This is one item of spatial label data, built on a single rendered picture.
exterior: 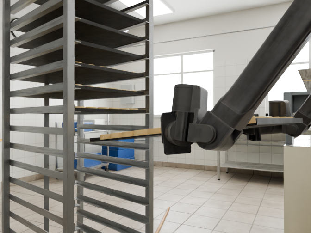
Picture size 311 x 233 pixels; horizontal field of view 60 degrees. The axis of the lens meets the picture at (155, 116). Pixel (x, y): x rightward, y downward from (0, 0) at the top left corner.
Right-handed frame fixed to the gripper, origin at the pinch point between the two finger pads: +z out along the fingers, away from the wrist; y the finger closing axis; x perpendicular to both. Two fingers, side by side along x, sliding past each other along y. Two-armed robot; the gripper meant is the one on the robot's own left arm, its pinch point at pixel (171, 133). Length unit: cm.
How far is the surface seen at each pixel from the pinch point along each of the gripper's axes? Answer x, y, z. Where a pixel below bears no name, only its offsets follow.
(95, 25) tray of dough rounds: -23, -47, 38
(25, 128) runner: -62, -7, 61
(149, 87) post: -1, -24, 59
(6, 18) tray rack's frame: -73, -66, 69
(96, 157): -34, 12, 92
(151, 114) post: -1, -10, 61
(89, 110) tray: -27.6, -11.5, 36.6
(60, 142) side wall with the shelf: -145, 3, 428
